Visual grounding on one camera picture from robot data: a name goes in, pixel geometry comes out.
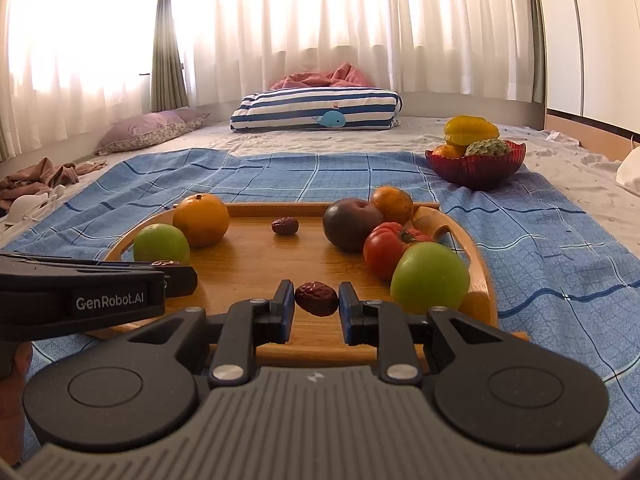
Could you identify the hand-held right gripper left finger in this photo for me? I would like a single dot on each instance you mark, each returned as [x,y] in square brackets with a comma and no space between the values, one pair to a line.
[285,310]

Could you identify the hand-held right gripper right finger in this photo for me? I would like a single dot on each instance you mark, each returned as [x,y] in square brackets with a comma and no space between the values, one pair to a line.
[348,310]

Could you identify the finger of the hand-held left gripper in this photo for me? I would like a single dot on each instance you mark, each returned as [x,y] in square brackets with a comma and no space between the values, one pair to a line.
[180,281]

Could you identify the dried red date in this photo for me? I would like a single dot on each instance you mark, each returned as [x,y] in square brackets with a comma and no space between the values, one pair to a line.
[316,299]
[285,226]

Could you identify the small green apple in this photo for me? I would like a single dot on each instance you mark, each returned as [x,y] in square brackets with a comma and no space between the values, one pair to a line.
[160,242]

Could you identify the red ribbed tomato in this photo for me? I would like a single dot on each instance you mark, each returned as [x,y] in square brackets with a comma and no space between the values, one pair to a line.
[382,250]

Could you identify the dark purple plum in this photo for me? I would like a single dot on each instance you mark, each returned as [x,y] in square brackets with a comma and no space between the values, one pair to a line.
[350,225]

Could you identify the large green apple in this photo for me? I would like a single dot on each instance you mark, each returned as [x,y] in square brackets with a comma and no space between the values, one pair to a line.
[430,280]

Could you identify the person's left hand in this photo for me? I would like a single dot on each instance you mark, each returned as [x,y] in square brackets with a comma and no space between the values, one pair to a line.
[12,410]

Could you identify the orange with stem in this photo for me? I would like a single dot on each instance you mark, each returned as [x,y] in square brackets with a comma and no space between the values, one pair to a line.
[201,220]

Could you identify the white face mask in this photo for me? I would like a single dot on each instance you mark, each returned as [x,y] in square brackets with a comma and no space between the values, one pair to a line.
[30,207]

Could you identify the brown crumpled cloth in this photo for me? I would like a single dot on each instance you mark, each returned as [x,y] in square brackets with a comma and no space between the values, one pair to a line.
[35,180]

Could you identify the brownish orange round fruit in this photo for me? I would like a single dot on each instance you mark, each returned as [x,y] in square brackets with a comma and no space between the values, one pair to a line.
[395,202]

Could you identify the purple floral pillow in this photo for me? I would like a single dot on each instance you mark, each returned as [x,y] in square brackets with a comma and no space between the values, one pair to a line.
[145,130]

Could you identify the small orange fruit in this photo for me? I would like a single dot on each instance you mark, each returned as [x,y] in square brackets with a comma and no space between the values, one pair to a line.
[447,152]

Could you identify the red glass bowl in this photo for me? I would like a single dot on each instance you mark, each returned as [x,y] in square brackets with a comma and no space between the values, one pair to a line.
[475,172]

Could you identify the blue white striped pillow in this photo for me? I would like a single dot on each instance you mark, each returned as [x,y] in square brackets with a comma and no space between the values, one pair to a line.
[300,107]

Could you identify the blue checkered blanket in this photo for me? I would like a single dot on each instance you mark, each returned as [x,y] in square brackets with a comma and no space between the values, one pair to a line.
[550,270]

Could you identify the green custard apple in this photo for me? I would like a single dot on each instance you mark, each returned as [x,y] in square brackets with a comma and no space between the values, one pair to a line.
[487,148]

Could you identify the yellow starfruit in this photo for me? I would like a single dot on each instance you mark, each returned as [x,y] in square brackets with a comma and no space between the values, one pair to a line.
[470,127]

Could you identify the olive green curtain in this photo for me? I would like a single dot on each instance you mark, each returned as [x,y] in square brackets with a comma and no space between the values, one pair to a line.
[167,50]

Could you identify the pink crumpled blanket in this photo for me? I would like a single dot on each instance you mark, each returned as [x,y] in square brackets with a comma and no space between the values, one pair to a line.
[325,77]

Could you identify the white sheer curtain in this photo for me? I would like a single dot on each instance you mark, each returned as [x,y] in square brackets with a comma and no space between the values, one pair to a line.
[350,15]
[75,35]

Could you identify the white plastic bag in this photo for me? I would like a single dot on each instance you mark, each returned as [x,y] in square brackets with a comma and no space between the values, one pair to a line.
[630,172]

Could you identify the white wardrobe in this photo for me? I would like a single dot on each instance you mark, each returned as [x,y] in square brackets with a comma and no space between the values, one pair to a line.
[595,35]

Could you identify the wooden bed frame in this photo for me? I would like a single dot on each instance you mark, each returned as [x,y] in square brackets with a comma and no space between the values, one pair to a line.
[580,127]

